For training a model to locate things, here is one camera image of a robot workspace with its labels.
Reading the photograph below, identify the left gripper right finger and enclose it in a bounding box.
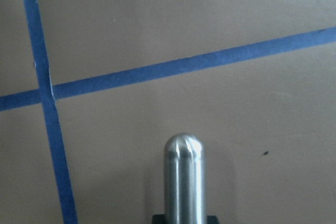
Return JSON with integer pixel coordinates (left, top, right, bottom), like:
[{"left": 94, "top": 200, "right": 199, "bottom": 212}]
[{"left": 206, "top": 216, "right": 219, "bottom": 224}]

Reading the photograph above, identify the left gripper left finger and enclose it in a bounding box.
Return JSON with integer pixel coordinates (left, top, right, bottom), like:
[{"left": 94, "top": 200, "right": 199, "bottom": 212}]
[{"left": 152, "top": 215, "right": 165, "bottom": 224}]

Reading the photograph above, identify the steel muddler black tip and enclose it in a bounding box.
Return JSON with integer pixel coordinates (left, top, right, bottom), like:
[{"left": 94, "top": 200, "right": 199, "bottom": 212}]
[{"left": 164, "top": 133, "right": 207, "bottom": 223}]

